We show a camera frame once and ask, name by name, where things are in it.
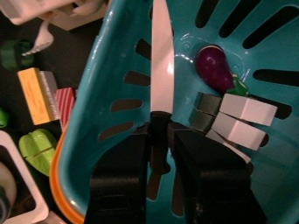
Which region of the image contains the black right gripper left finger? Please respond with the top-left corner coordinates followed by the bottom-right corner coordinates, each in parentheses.
top-left (83, 124), bottom-right (150, 224)

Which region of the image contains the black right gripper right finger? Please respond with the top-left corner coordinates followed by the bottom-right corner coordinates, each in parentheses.
top-left (166, 121), bottom-right (268, 224)

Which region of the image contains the white blade toy knife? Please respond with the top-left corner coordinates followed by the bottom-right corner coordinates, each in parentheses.
top-left (146, 0), bottom-right (174, 175)

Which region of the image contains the white and green toy block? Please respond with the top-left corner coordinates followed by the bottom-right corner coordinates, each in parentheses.
top-left (188, 108), bottom-right (266, 151)
top-left (192, 92), bottom-right (278, 127)
top-left (204, 129), bottom-right (252, 165)

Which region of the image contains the orange plastic basket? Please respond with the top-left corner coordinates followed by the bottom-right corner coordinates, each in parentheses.
top-left (49, 122), bottom-right (85, 224)

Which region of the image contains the light green toy pepper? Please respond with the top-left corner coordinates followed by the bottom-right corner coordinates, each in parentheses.
top-left (17, 128), bottom-right (58, 178)

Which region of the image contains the white plastic tray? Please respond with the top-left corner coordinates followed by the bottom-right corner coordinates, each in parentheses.
top-left (0, 129), bottom-right (50, 224)

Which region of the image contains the red striped toy block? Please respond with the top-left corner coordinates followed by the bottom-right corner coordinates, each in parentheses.
top-left (54, 87), bottom-right (77, 131)

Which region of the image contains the teal plastic basket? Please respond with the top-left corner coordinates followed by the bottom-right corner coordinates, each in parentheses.
top-left (55, 0), bottom-right (299, 224)

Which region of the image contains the yellow wooden toy block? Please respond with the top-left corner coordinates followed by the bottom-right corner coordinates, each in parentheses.
top-left (15, 67), bottom-right (59, 126)

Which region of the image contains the small green toy piece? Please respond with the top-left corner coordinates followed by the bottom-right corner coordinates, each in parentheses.
top-left (0, 107), bottom-right (10, 130)

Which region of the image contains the purple toy eggplant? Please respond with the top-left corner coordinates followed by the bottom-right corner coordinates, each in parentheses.
top-left (193, 44), bottom-right (250, 98)

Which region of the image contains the dark green toy vegetable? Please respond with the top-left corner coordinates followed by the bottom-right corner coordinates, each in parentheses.
top-left (0, 39), bottom-right (34, 72)

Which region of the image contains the white toy fork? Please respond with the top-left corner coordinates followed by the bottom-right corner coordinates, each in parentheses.
top-left (21, 20), bottom-right (54, 57)

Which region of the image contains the white toy box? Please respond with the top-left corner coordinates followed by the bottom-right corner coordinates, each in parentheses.
top-left (0, 0), bottom-right (109, 32)

